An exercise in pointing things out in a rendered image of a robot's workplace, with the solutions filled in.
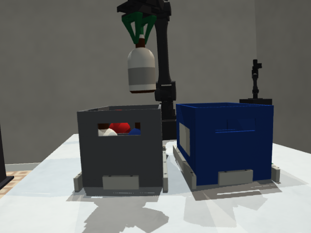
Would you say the cream bottle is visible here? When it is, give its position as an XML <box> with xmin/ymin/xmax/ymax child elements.
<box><xmin>98</xmin><ymin>123</ymin><xmax>117</xmax><ymax>136</ymax></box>

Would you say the white bottle with grey label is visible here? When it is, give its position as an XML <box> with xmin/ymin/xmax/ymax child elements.
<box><xmin>127</xmin><ymin>34</ymin><xmax>156</xmax><ymax>94</ymax></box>

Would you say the blue bottle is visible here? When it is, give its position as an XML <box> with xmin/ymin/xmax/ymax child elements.
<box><xmin>128</xmin><ymin>122</ymin><xmax>140</xmax><ymax>135</ymax></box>

